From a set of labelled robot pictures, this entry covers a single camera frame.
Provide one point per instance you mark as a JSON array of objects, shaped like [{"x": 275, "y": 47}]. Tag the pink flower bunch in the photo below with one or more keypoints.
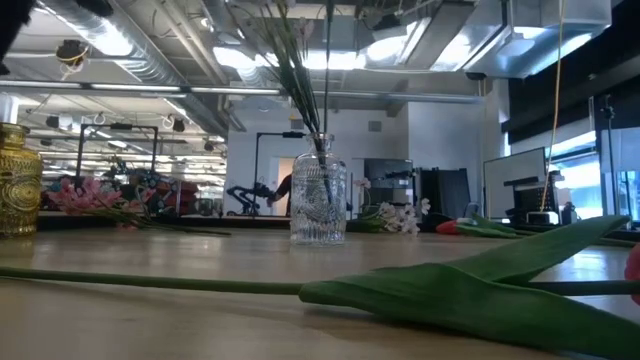
[{"x": 82, "y": 197}]

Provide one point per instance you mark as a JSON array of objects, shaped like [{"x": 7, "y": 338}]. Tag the amber glass vase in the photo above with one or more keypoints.
[{"x": 20, "y": 190}]

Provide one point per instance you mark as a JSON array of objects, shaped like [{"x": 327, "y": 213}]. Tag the clear glass vase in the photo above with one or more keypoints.
[{"x": 318, "y": 215}]

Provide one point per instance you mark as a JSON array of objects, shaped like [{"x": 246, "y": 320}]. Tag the red tulip with green leaves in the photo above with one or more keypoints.
[
  {"x": 450, "y": 300},
  {"x": 446, "y": 227}
]

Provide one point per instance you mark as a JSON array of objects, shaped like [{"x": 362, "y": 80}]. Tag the black background robot arm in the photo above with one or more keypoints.
[{"x": 245, "y": 195}]

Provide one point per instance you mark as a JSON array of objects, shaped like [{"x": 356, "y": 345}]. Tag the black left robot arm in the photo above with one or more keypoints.
[{"x": 10, "y": 20}]

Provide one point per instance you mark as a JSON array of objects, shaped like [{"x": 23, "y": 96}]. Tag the white cylinder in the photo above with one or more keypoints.
[{"x": 9, "y": 110}]

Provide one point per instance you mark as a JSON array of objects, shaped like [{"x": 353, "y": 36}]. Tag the long horizontal ceiling pipe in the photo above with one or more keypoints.
[{"x": 235, "y": 90}]

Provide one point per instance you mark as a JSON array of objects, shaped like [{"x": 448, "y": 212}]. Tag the red crate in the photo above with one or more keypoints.
[{"x": 175, "y": 190}]

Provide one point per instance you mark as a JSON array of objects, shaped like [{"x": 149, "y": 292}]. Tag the person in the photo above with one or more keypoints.
[{"x": 285, "y": 192}]

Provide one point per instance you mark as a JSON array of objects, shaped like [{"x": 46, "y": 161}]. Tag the grey cabinet with machine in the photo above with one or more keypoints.
[{"x": 387, "y": 170}]

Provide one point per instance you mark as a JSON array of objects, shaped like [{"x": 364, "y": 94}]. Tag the black standing panel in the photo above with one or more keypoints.
[{"x": 445, "y": 192}]

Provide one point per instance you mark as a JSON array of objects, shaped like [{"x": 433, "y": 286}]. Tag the office chair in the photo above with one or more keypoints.
[{"x": 470, "y": 212}]

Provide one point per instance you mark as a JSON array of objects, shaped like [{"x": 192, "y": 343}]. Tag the white board screen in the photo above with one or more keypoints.
[{"x": 510, "y": 170}]

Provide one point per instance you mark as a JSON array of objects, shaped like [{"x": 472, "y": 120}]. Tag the silver ceiling ventilation unit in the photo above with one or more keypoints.
[{"x": 540, "y": 45}]

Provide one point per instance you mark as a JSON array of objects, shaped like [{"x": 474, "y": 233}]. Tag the black equipment stand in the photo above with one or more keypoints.
[{"x": 537, "y": 197}]

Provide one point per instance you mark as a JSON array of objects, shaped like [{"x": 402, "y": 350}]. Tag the white round base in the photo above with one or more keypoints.
[{"x": 542, "y": 218}]

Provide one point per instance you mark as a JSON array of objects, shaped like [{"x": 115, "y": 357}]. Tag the black tripod stand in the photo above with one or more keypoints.
[{"x": 611, "y": 150}]

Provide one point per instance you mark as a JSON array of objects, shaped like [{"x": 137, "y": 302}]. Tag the large silver ceiling duct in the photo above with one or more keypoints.
[{"x": 125, "y": 45}]

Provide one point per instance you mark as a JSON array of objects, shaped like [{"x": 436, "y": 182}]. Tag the small black station frame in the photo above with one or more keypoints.
[{"x": 117, "y": 127}]

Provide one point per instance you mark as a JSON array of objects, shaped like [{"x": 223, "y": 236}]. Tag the tall black station frame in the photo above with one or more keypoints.
[{"x": 280, "y": 134}]

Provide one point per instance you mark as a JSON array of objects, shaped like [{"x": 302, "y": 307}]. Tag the black table edge rail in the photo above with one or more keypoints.
[{"x": 260, "y": 221}]

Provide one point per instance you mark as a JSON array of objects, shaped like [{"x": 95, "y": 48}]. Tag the grey wall vent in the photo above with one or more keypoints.
[{"x": 375, "y": 126}]

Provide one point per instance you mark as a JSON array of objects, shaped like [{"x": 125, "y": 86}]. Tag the black ceiling security camera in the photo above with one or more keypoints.
[{"x": 475, "y": 76}]

